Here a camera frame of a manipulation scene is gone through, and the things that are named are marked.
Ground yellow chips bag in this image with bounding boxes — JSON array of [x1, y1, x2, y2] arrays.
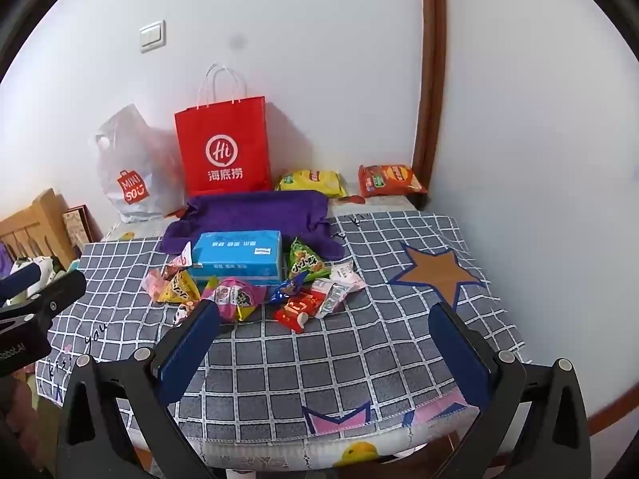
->
[[276, 170, 349, 199]]

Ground green snack packet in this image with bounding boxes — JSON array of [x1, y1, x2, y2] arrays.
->
[[287, 237, 333, 283]]

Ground white plastic shopping bag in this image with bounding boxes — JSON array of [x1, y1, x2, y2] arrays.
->
[[91, 104, 187, 224]]

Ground pale pink snack packet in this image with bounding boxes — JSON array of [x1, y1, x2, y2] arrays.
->
[[141, 267, 175, 300]]

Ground blue tissue box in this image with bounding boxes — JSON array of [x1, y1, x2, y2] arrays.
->
[[191, 230, 285, 285]]

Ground white green-print snack packet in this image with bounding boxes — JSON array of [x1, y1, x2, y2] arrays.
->
[[312, 279, 351, 319]]

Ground purple towel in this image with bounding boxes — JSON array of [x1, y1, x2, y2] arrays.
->
[[164, 190, 346, 261]]

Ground yellow triangular snack packet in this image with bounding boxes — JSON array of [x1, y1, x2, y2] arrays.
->
[[157, 272, 203, 306]]

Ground red paper bag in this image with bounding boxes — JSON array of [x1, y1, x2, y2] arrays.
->
[[174, 62, 273, 198]]

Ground orange chips bag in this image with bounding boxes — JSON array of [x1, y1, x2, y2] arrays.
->
[[358, 164, 429, 198]]

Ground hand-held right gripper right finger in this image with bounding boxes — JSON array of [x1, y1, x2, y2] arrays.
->
[[428, 302, 592, 479]]

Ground grey checked blanket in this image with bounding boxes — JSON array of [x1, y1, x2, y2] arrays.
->
[[35, 210, 532, 442]]

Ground blue snack packet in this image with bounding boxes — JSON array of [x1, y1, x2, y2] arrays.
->
[[267, 279, 310, 306]]

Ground white light switch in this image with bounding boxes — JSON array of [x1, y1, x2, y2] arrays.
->
[[139, 21, 167, 54]]

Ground pink and yellow snack packet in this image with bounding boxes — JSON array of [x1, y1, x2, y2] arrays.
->
[[202, 277, 265, 323]]

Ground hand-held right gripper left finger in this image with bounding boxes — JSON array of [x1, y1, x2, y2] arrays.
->
[[55, 299, 223, 479]]

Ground brown wooden door frame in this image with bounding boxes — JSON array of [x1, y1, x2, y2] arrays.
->
[[412, 0, 448, 210]]

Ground patterned cardboard box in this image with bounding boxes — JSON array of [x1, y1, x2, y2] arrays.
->
[[62, 204, 104, 256]]

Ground red striped snack packet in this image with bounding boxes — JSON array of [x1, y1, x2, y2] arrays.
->
[[170, 242, 195, 269]]

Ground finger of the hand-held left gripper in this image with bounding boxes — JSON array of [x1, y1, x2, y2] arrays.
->
[[0, 270, 88, 333], [0, 262, 43, 301]]

